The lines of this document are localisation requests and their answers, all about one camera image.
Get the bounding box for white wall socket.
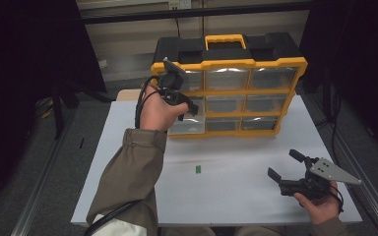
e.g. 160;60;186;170
167;0;192;10

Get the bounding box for right hand-held gripper black cable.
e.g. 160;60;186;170
328;185;345;214

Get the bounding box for aluminium rail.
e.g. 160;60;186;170
11;107;77;236
303;94;378;236

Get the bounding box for black floor cables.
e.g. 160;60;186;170
314;94;343;158

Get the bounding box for person's left hand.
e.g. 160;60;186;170
139;84;190;133

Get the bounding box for person's right hand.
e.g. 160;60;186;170
293;181;343;225

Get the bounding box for yellow and black organizer case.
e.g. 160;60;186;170
150;31;309;140

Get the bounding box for left hand-held gripper black cable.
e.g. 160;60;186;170
84;76;161;236

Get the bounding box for grid of clear drawers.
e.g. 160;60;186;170
158;67;299;133

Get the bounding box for black metal stand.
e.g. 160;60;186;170
50;78;112;141

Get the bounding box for black horizontal bar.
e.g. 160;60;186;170
78;1;313;26

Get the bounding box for small clear plastic drawer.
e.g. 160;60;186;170
168;112;207;136

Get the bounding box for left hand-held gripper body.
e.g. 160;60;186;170
157;57;192;107

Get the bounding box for hand-held gripper black cable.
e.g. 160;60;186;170
84;76;161;236
328;185;345;214

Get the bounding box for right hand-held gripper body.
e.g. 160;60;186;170
278;156;363;201

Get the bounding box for person's right leg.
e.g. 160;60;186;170
234;225;289;236

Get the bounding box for black curtain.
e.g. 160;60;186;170
298;0;378;161
0;0;107;215

